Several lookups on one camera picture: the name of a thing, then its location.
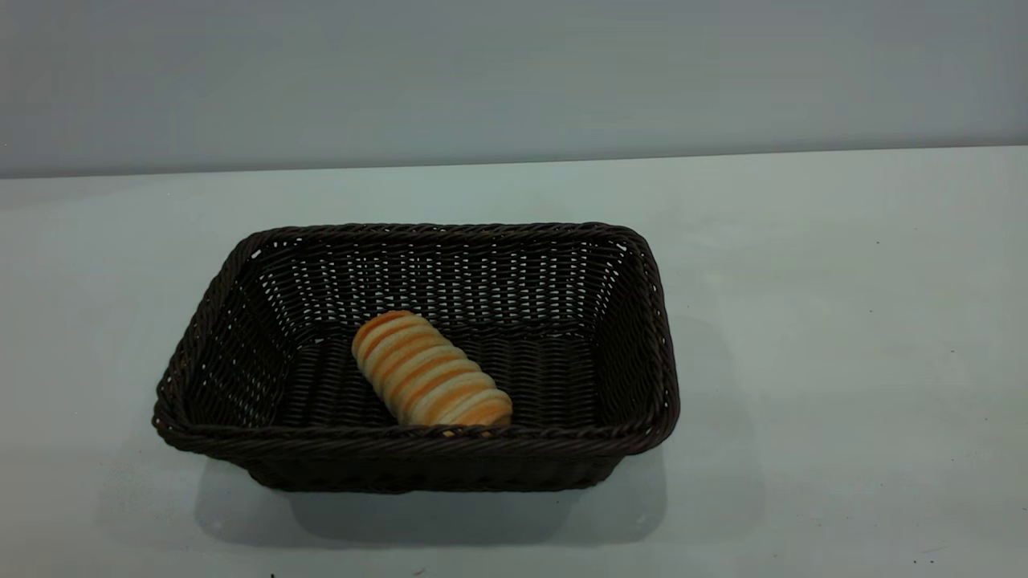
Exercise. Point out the striped golden bread roll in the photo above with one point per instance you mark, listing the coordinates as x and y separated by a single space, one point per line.
430 373

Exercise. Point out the dark brown woven wicker basket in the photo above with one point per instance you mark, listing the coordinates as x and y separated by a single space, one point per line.
562 361

